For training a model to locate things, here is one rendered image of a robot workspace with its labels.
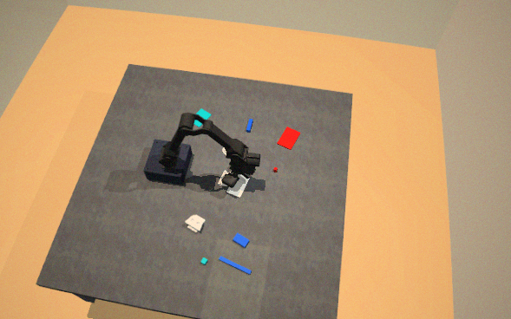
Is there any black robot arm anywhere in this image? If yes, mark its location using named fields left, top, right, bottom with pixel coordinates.
left=159, top=113, right=260, bottom=179

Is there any blue flat bar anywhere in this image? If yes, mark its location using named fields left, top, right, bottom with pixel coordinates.
left=219, top=256, right=252, bottom=275

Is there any red flat rectangular plate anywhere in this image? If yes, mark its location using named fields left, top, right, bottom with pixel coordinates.
left=277, top=127, right=300, bottom=150

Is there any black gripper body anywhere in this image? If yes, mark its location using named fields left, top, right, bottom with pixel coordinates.
left=222, top=162, right=244, bottom=188

